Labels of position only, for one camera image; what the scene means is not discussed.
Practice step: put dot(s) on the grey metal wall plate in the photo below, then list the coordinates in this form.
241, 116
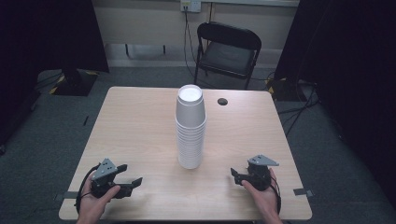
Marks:
144, 51

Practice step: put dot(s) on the black round table grommet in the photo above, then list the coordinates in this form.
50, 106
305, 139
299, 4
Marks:
222, 101

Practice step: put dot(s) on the white wall socket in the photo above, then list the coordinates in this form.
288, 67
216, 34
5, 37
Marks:
190, 5

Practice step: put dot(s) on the dark curtain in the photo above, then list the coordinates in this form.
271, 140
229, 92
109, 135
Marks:
351, 62
46, 37

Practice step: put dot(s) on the black stand base yellow tape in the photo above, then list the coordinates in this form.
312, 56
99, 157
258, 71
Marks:
74, 84

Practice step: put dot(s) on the grey tape strip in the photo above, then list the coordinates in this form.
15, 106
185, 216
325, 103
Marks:
70, 195
302, 192

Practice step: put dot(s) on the black folding chair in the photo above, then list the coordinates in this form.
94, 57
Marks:
229, 56

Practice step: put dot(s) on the stack of white foam cups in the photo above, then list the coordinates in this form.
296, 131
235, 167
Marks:
190, 149

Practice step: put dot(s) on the small black floor tape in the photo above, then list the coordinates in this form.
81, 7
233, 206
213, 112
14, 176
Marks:
86, 120

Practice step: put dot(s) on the person's left hand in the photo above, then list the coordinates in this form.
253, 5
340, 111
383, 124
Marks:
93, 203

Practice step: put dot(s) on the person's right hand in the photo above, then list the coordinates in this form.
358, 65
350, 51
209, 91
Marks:
264, 199

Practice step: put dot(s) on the black floor box yellow tape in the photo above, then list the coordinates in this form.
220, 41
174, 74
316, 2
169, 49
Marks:
281, 90

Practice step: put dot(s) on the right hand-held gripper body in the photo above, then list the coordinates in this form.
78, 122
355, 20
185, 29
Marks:
261, 177

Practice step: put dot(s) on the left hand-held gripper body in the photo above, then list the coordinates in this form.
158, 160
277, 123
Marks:
104, 171

